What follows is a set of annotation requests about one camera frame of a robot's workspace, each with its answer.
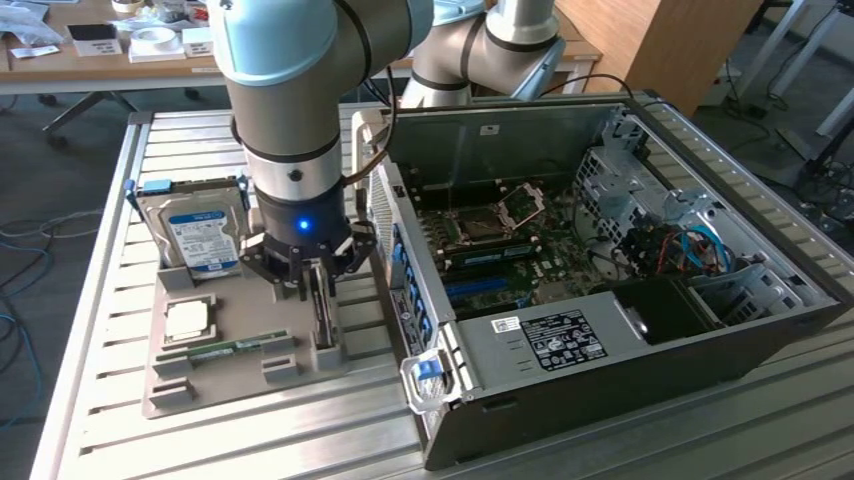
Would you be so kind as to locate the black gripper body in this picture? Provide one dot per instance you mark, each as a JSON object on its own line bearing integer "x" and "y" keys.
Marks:
{"x": 300, "y": 220}

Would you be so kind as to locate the graphics card with black cooler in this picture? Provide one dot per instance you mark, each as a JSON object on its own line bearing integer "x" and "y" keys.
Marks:
{"x": 322, "y": 320}

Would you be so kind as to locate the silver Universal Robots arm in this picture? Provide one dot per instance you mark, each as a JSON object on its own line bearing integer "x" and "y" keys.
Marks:
{"x": 286, "y": 100}

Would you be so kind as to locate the hard disk with blue label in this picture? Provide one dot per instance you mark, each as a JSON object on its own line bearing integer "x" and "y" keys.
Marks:
{"x": 200, "y": 235}

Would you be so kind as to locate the blue card retainer strip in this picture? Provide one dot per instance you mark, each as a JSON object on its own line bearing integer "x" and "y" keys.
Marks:
{"x": 413, "y": 295}

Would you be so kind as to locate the silver CPU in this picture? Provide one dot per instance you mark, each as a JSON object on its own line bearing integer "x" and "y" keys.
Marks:
{"x": 188, "y": 319}

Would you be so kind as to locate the green RAM stick with label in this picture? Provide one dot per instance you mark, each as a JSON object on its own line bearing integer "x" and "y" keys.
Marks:
{"x": 220, "y": 347}

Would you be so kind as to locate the CPU socket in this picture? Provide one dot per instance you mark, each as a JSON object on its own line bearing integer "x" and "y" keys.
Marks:
{"x": 481, "y": 227}

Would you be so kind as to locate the blue expansion slot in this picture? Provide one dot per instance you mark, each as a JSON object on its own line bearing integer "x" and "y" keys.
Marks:
{"x": 476, "y": 287}

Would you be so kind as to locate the black installed RAM stick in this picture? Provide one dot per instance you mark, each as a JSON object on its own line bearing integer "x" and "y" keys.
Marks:
{"x": 489, "y": 255}

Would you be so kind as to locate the grey parts rack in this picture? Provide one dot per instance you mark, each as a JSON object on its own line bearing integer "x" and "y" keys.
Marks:
{"x": 246, "y": 370}

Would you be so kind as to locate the silver latch with blue tab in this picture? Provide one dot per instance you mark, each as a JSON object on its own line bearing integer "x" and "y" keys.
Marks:
{"x": 427, "y": 370}

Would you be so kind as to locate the grey power supply unit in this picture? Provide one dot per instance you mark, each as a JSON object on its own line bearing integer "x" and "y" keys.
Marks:
{"x": 487, "y": 350}

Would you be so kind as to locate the green motherboard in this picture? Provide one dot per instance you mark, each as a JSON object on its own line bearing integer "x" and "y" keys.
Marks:
{"x": 567, "y": 255}

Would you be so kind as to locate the plain white box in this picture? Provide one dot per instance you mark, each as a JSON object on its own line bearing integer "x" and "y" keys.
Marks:
{"x": 196, "y": 42}

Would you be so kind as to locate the flat white box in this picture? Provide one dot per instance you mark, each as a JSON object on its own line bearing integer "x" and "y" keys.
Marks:
{"x": 156, "y": 56}

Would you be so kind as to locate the silver drive cage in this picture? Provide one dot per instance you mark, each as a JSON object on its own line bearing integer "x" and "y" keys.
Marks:
{"x": 620, "y": 195}

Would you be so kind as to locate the wooden desk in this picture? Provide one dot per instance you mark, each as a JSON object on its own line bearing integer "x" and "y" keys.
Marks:
{"x": 100, "y": 70}

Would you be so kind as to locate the white tape roll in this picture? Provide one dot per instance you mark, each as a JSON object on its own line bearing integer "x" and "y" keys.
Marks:
{"x": 154, "y": 36}

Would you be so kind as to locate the orange packet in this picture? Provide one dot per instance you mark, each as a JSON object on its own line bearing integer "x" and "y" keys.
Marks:
{"x": 198, "y": 15}

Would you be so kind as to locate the open black PC case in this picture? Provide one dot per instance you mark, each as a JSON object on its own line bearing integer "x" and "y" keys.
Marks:
{"x": 600, "y": 400}

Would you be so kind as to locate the white box with black top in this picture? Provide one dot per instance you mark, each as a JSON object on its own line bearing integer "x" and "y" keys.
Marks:
{"x": 93, "y": 40}

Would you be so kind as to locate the small beige tape roll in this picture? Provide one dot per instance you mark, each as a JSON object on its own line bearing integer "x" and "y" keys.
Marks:
{"x": 126, "y": 5}

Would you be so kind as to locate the white label card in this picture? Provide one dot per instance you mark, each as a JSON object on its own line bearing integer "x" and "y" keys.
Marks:
{"x": 33, "y": 51}

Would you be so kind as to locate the clear plastic bag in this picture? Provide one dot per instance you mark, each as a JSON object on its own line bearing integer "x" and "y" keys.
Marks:
{"x": 26, "y": 22}

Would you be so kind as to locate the wooden cabinet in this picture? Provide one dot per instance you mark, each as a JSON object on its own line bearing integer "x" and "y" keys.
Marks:
{"x": 667, "y": 50}

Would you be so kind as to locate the silver disk bay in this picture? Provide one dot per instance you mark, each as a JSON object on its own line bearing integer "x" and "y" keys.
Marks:
{"x": 760, "y": 295}

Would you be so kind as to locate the white table frame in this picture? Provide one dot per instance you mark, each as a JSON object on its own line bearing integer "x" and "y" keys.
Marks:
{"x": 780, "y": 45}

